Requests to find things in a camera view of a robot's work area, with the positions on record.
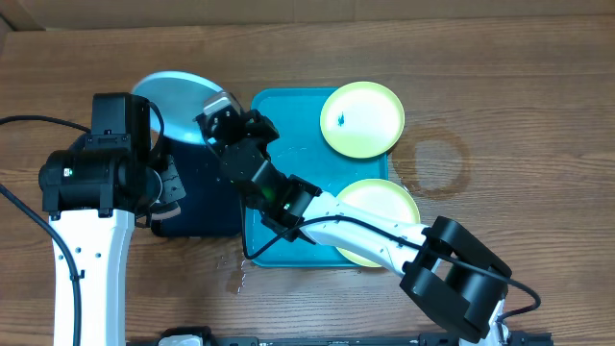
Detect light blue plate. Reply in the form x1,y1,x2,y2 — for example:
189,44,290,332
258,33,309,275
132,71,223,145

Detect yellow-green plate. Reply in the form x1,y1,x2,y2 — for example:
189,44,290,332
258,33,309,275
320,82,406,159
333,178,422,268

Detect dark sponge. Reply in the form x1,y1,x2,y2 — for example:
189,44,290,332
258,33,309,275
150,202,181,221

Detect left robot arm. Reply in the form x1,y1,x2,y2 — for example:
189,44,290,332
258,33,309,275
38,93,186,345

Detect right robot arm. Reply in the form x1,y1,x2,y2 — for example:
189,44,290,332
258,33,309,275
195,106,511,343

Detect black plastic tray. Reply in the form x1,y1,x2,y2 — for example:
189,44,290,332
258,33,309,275
152,137,242,238

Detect teal plastic tray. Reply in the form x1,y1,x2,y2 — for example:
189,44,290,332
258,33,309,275
252,87,388,268

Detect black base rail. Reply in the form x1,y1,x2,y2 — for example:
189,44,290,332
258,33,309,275
125,326,554,346

